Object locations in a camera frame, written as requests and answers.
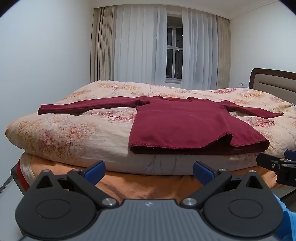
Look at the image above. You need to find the orange bed sheet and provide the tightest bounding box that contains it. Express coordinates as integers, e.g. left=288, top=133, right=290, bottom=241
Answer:
left=18, top=153, right=296, bottom=202

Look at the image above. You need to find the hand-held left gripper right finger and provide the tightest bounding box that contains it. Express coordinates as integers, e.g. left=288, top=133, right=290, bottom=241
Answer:
left=180, top=161, right=269, bottom=208

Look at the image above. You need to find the maroon long-sleeved sweater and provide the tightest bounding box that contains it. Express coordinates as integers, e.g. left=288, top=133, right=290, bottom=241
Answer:
left=38, top=95, right=284, bottom=155

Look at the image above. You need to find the floral beige blanket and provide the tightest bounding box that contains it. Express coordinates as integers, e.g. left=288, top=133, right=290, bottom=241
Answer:
left=6, top=80, right=296, bottom=175

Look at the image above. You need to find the sheer white curtain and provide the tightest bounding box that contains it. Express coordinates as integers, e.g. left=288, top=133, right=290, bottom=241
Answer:
left=181, top=8, right=219, bottom=91
left=114, top=5, right=167, bottom=84

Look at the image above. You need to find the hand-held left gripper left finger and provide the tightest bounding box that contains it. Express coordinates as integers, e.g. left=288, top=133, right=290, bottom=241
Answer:
left=28, top=160, right=120, bottom=208

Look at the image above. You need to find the brown padded headboard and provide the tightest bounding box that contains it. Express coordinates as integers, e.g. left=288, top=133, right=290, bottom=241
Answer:
left=248, top=68, right=296, bottom=103

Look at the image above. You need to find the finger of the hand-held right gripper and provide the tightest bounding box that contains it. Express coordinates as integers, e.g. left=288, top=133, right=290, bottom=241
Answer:
left=284, top=149, right=296, bottom=161
left=256, top=152, right=284, bottom=173

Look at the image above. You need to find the beige curtain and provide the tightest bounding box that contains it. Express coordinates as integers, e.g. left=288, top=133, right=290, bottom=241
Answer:
left=216, top=16, right=232, bottom=90
left=91, top=6, right=116, bottom=82

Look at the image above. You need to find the window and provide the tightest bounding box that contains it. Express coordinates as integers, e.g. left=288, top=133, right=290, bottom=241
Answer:
left=165, top=14, right=183, bottom=82

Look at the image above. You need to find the person's blue clothing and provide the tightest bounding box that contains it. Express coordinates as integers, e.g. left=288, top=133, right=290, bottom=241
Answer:
left=273, top=192, right=296, bottom=241

